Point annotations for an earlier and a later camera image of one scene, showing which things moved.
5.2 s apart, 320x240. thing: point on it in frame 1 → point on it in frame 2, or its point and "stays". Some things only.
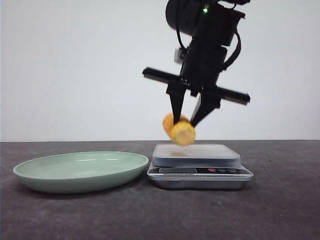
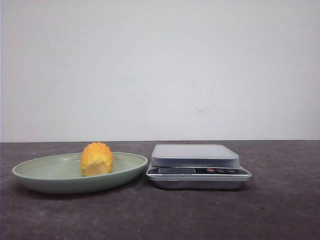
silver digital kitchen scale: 208,166 stays
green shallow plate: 80,172 stays
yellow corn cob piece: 183,133 → 96,159
